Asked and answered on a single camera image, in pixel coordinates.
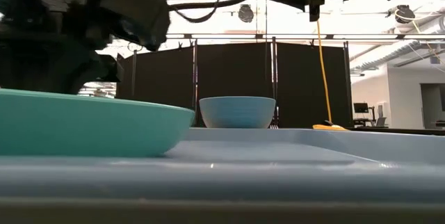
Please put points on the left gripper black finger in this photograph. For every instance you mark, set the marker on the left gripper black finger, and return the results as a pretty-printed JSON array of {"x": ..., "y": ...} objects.
[
  {"x": 34, "y": 74},
  {"x": 94, "y": 71}
]

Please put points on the teal plate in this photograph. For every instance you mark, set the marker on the teal plate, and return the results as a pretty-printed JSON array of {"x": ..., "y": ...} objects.
[{"x": 87, "y": 126}]

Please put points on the orange cloth napkin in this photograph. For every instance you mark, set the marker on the orange cloth napkin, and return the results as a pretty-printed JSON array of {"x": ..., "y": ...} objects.
[{"x": 328, "y": 127}]

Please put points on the blue bowl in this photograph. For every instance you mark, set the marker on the blue bowl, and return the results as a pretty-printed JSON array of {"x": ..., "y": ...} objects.
[{"x": 237, "y": 112}]

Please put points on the blue plastic tray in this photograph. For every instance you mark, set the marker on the blue plastic tray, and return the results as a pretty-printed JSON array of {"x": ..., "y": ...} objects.
[{"x": 278, "y": 182}]

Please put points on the black partition screen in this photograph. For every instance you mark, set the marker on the black partition screen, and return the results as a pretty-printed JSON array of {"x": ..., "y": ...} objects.
[{"x": 236, "y": 74}]

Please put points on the black computer monitor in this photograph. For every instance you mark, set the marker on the black computer monitor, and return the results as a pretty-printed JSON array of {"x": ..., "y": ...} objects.
[{"x": 361, "y": 108}]

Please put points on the black aluminium rig frame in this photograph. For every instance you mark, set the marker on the black aluminium rig frame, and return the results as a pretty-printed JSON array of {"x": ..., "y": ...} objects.
[{"x": 278, "y": 36}]

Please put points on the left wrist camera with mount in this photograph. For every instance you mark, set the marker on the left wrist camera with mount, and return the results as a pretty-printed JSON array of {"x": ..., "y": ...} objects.
[{"x": 139, "y": 12}]

